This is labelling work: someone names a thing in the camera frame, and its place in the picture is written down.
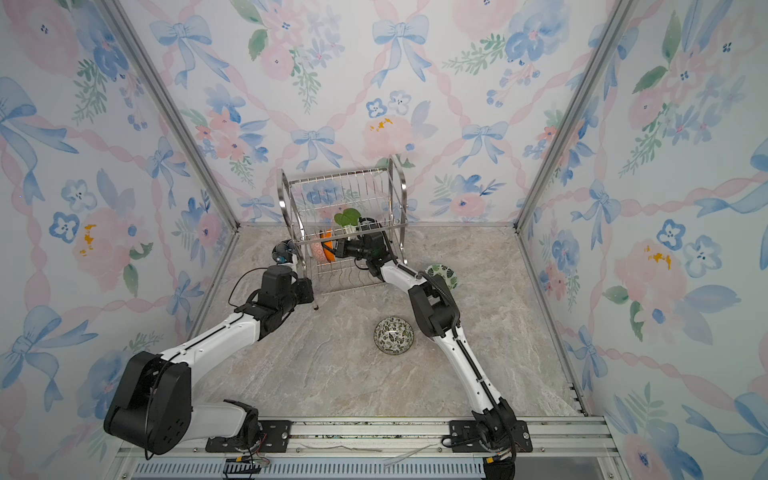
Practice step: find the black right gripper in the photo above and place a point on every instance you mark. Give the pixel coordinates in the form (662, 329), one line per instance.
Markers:
(342, 247)

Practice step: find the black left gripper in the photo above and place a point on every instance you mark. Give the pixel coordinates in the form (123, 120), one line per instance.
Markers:
(305, 285)

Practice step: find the steel wire dish rack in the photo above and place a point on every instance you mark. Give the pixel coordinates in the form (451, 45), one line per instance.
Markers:
(332, 217)

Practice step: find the orange bowl white inside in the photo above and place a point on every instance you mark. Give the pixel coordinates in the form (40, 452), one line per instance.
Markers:
(327, 246)

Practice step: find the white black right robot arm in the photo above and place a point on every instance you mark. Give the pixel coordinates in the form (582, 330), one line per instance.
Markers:
(438, 317)

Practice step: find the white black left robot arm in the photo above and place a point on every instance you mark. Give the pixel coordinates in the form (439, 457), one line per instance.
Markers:
(153, 408)

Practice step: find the green leaf rack ornament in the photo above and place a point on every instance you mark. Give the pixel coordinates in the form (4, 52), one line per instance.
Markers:
(349, 217)

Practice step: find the dark blue petal bowl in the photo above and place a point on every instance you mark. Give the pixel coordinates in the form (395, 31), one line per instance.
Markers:
(284, 252)

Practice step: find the green leaf pattern bowl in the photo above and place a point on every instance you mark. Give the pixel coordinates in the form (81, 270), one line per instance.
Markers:
(446, 273)

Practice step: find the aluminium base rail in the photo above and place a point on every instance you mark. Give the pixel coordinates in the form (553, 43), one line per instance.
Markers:
(388, 448)

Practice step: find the aluminium corner post left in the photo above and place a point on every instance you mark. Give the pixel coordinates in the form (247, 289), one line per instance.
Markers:
(117, 19)

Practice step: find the aluminium corner post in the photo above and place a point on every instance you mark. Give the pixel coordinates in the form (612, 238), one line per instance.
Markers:
(117, 19)
(598, 61)

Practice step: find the aluminium corner post right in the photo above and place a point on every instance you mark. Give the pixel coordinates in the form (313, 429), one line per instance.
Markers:
(598, 61)

